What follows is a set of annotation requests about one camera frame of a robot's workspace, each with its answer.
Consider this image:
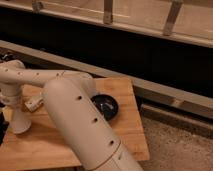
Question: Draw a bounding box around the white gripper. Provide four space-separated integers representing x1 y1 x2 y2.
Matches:
0 93 22 108

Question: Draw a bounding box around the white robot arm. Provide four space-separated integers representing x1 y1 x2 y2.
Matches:
0 60 144 171

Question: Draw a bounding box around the black round bowl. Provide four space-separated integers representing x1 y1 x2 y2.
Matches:
91 94 119 121

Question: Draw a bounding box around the metal window bracket left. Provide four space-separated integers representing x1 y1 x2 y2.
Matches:
32 0 43 12

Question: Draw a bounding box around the metal window bracket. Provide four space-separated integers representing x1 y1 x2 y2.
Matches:
32 0 43 12
163 0 183 36
103 0 113 24

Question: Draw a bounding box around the metal window bracket middle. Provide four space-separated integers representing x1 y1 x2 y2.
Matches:
103 0 113 24

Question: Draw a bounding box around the metal window bracket right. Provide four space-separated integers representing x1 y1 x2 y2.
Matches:
163 0 183 36

